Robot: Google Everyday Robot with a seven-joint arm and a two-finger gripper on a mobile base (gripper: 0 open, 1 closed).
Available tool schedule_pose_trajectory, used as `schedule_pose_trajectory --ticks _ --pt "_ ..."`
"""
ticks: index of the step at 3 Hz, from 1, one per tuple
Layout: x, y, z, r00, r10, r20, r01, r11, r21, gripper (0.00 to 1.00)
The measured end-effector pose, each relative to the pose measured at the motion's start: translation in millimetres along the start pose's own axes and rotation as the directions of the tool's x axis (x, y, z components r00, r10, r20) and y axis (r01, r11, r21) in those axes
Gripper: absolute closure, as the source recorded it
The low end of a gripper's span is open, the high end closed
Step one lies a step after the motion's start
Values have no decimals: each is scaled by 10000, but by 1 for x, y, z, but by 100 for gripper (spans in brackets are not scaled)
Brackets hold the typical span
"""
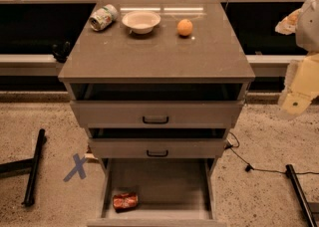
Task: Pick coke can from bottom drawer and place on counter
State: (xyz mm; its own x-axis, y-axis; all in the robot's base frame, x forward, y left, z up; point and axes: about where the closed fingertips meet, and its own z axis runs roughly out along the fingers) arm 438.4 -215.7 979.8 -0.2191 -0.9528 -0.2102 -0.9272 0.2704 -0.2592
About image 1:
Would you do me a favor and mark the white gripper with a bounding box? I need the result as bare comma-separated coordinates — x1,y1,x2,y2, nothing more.
275,9,319,117

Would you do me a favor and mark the red coke can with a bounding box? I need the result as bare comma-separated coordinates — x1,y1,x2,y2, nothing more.
113,192,139,211

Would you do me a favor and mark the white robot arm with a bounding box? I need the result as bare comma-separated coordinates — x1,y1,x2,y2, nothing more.
275,0,319,118

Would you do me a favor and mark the grey drawer cabinet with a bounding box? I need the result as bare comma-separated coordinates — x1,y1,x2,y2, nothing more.
58,0,256,227

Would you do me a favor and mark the bottom grey drawer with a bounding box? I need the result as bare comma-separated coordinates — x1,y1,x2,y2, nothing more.
87,158,227,227

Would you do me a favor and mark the grey drawer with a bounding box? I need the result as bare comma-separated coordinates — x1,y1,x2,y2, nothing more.
71,84,244,128
87,158,227,227
87,128,229,158

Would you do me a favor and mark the green white can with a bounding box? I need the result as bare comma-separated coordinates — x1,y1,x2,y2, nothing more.
89,4,118,31

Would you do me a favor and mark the top grey drawer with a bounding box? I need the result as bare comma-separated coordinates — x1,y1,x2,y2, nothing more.
71,84,244,128

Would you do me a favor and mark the middle grey drawer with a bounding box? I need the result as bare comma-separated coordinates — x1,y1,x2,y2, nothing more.
87,128,229,158

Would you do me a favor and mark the black stand leg right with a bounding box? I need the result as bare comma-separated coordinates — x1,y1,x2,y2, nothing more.
286,164,319,227

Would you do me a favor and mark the black stand leg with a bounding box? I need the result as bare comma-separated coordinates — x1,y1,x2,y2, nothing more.
0,128,47,207
286,164,319,227

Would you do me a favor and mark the orange fruit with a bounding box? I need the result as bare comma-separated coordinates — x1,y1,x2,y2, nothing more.
177,19,193,37

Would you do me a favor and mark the white bowl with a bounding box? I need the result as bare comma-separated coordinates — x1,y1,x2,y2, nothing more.
122,10,160,35

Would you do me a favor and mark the blue tape cross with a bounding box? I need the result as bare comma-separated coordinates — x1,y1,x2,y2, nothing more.
63,153,87,182

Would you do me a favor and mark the black stand leg left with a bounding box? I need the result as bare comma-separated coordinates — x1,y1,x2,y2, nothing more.
0,128,47,207

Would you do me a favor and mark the black cable on floor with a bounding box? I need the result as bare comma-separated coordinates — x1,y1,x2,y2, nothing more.
225,131,319,176

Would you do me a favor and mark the black top drawer handle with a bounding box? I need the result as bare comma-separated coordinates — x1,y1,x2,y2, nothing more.
143,115,169,124

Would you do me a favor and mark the black drawer handle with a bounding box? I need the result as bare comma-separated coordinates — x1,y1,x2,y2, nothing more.
146,150,168,158
143,115,169,124

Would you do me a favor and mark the black middle drawer handle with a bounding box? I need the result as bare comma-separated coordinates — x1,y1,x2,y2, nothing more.
146,150,168,158

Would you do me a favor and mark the black clamp on rail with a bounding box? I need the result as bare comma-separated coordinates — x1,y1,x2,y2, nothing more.
52,42,71,63

